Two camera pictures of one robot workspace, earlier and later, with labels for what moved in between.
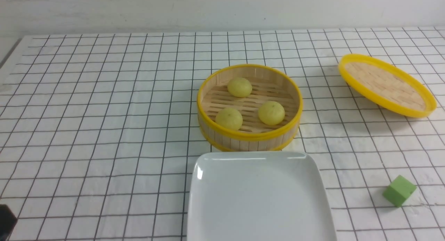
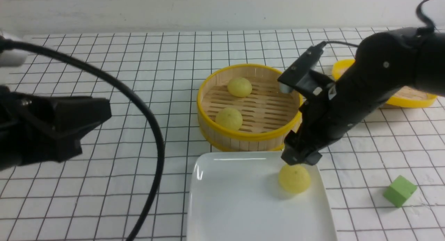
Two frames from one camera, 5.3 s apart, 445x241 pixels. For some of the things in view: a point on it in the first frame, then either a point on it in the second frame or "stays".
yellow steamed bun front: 228,118 stays
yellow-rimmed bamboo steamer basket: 250,107 stays
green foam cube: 398,190 stays
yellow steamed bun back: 239,87 stays
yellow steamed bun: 271,113 -> 294,178
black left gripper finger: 8,220 -> 69,115
